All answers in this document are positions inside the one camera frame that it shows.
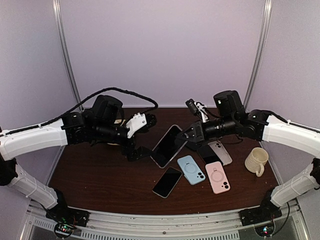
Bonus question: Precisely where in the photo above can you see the white phone case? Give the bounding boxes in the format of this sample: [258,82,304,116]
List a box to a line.
[208,141,233,166]

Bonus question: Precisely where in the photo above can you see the silver white phone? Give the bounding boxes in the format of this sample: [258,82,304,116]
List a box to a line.
[152,167,183,198]

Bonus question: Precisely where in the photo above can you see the purple phone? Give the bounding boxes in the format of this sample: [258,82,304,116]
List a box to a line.
[197,145,222,164]

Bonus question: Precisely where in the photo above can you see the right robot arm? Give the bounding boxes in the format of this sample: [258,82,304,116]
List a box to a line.
[177,90,320,225]

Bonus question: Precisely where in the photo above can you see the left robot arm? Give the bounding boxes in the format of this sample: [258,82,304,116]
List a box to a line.
[0,95,157,224]

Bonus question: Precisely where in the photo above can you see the beige saucer plate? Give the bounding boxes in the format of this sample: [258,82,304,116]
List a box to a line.
[107,119,125,146]

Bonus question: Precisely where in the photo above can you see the cream ribbed mug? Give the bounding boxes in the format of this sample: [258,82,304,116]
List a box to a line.
[244,147,269,177]

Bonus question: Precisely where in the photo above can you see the left round status board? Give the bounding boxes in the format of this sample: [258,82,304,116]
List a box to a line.
[53,223,75,239]

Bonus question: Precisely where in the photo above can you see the round status board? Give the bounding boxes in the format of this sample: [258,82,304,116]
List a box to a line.
[254,223,275,238]
[53,223,75,239]

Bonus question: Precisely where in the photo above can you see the right round status board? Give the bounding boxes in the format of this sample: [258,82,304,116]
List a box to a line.
[254,223,275,238]

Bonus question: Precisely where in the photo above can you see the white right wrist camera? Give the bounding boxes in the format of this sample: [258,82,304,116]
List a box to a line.
[185,98,209,123]

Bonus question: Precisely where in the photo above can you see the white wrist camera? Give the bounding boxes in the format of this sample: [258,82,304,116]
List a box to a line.
[185,98,209,123]
[125,113,147,139]

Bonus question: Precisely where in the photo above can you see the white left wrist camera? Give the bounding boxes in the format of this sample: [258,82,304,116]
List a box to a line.
[125,113,147,139]

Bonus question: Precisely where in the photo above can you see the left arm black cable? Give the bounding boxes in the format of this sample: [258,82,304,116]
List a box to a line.
[0,86,159,137]

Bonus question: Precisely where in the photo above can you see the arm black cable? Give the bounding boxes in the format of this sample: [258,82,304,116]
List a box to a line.
[0,86,159,137]
[264,109,320,135]

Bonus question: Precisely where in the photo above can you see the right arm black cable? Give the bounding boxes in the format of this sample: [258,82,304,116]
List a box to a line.
[264,109,320,135]

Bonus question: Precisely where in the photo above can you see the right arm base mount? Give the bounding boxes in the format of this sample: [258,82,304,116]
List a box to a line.
[239,207,283,227]

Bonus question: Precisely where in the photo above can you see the front aluminium rail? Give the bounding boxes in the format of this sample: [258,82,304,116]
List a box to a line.
[17,200,311,240]

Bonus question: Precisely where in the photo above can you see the right aluminium frame post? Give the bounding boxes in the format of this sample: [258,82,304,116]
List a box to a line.
[243,0,273,110]

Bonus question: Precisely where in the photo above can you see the aluminium frame post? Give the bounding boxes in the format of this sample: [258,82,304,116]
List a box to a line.
[52,0,81,104]
[243,0,273,110]

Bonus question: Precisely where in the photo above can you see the left aluminium frame post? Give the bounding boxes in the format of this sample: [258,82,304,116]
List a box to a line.
[52,0,81,104]

